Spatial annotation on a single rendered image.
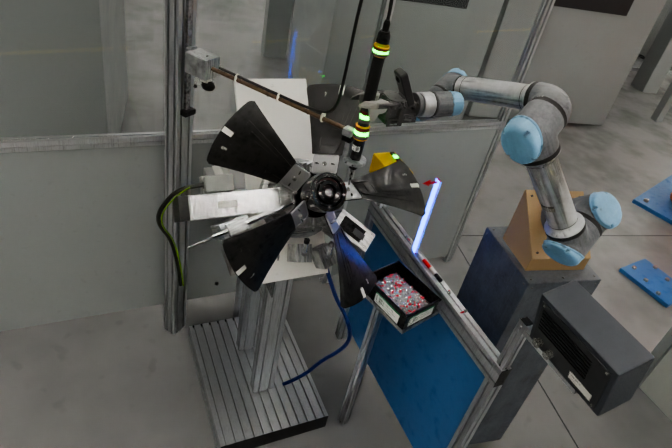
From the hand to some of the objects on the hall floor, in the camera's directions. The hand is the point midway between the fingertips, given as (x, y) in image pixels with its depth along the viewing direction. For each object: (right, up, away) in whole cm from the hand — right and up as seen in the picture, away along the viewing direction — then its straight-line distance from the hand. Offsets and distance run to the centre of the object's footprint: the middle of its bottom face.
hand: (359, 99), depth 150 cm
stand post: (-40, -116, +87) cm, 151 cm away
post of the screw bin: (-4, -126, +85) cm, 152 cm away
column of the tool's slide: (-85, -91, +110) cm, 166 cm away
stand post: (-50, -103, +103) cm, 154 cm away
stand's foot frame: (-44, -111, +93) cm, 151 cm away
